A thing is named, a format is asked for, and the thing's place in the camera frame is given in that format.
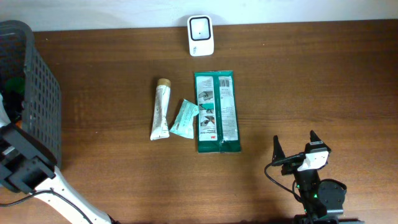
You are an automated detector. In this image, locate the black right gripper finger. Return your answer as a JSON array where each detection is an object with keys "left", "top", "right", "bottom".
[
  {"left": 310, "top": 130, "right": 324, "bottom": 146},
  {"left": 272, "top": 135, "right": 285, "bottom": 162}
]

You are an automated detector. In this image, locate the white tube gold cap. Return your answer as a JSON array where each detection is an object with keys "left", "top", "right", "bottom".
[{"left": 150, "top": 78, "right": 171, "bottom": 141}]

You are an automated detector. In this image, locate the green lid jar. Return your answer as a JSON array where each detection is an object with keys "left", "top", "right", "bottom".
[{"left": 5, "top": 77, "right": 25, "bottom": 96}]

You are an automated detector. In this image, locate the green 3M gloves packet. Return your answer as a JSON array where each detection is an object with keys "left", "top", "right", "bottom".
[{"left": 194, "top": 70, "right": 241, "bottom": 153}]

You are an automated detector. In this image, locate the mint green snack pouch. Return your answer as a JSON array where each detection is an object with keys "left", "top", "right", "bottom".
[{"left": 170, "top": 99, "right": 199, "bottom": 139}]

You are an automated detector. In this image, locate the grey plastic basket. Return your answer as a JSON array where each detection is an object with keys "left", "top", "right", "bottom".
[{"left": 1, "top": 20, "right": 62, "bottom": 167}]

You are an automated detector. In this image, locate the white barcode scanner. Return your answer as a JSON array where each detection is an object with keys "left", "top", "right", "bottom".
[{"left": 187, "top": 15, "right": 215, "bottom": 57}]

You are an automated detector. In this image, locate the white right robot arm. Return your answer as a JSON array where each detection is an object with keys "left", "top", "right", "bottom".
[{"left": 281, "top": 130, "right": 362, "bottom": 224}]

